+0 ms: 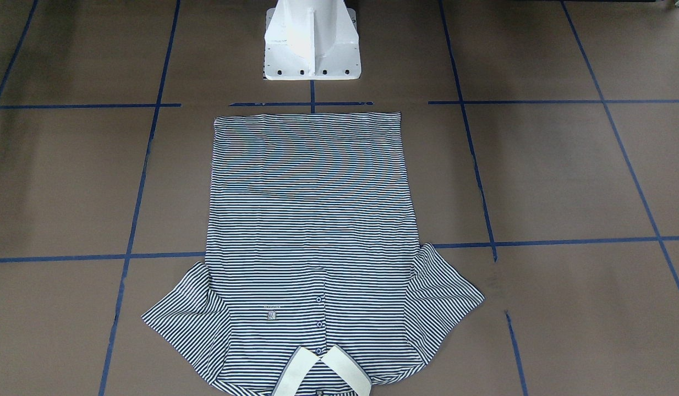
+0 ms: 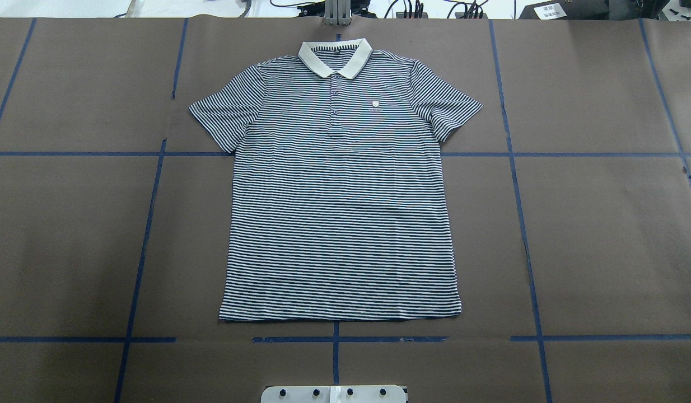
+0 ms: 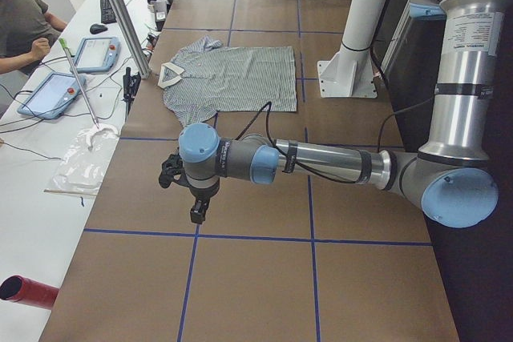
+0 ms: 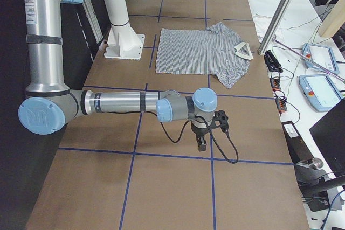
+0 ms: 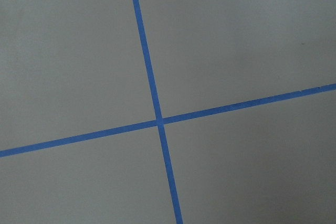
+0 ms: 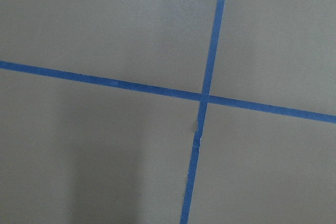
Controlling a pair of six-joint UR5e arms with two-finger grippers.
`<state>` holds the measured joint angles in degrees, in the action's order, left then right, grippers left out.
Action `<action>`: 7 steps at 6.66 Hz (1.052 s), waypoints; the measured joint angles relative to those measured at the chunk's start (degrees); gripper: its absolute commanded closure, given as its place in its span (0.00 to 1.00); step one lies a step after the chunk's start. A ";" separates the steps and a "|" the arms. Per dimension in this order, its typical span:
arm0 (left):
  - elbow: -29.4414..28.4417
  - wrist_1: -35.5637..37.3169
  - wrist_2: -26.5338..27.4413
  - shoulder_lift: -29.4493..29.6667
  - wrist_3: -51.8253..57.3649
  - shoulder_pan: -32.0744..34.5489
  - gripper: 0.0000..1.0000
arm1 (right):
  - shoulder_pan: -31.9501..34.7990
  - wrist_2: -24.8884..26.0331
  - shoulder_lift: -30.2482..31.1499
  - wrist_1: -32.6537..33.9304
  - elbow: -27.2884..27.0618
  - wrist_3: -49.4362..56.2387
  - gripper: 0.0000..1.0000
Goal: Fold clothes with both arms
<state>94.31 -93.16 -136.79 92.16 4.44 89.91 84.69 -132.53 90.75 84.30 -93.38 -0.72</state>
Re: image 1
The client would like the navy white striped polo shirt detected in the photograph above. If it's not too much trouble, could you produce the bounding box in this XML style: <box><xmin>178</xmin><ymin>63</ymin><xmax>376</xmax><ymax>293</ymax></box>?
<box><xmin>143</xmin><ymin>112</ymin><xmax>484</xmax><ymax>395</ymax></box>

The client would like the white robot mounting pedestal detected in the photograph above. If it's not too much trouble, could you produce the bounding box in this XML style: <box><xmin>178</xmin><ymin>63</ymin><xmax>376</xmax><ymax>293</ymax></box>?
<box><xmin>262</xmin><ymin>1</ymin><xmax>362</xmax><ymax>81</ymax></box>

